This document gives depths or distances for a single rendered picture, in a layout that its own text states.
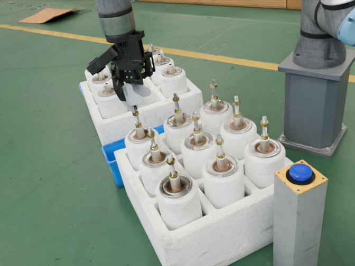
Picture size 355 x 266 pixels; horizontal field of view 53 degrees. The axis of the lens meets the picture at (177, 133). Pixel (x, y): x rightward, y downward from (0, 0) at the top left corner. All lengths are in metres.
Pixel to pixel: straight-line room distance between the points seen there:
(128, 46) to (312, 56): 0.55
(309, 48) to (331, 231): 0.51
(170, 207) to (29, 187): 0.71
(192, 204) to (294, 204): 0.22
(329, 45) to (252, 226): 0.56
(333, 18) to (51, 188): 1.02
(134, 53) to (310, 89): 0.57
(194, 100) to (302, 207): 0.69
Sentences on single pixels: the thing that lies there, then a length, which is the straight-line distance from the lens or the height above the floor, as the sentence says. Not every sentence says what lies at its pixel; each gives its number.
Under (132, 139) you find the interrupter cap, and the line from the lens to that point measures 0.96.
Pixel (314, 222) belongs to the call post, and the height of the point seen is 0.21.
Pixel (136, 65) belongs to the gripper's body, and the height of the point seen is 0.48.
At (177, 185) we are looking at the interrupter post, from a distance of 0.78.
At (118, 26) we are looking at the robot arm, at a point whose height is 0.57.
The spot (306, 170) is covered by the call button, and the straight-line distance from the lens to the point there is 0.70.
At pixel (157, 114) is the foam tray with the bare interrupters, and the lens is 1.25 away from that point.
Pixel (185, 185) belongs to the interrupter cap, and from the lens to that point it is 0.79.
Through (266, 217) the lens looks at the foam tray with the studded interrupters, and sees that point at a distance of 0.91.
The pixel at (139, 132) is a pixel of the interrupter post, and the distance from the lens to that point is 0.96.
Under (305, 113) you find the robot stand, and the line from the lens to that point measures 1.19.
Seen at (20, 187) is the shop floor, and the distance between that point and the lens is 1.40.
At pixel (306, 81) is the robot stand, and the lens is 1.14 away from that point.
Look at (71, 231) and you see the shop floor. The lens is 1.14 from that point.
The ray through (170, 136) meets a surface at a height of 0.23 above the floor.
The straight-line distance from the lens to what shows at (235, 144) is 0.93.
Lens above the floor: 0.79
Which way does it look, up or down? 34 degrees down
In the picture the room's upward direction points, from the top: 10 degrees counter-clockwise
